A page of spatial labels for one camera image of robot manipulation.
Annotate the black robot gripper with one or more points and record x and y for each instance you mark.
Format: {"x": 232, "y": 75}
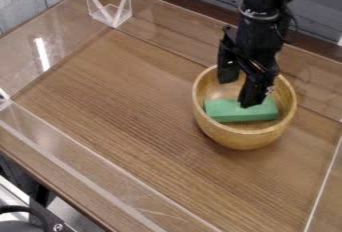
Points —
{"x": 251, "y": 52}

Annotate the green rectangular block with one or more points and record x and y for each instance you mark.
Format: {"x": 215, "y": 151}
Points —
{"x": 226, "y": 110}

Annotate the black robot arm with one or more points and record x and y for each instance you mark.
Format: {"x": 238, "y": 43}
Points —
{"x": 267, "y": 5}

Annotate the brown wooden bowl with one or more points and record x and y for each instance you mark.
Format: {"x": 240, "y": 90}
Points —
{"x": 240, "y": 135}

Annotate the clear acrylic corner bracket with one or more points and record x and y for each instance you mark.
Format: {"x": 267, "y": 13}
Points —
{"x": 109, "y": 14}

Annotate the clear acrylic tray wall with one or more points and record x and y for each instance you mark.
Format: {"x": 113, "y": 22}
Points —
{"x": 117, "y": 200}

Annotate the black metal bracket with bolt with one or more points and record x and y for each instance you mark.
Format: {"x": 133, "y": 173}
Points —
{"x": 47, "y": 220}

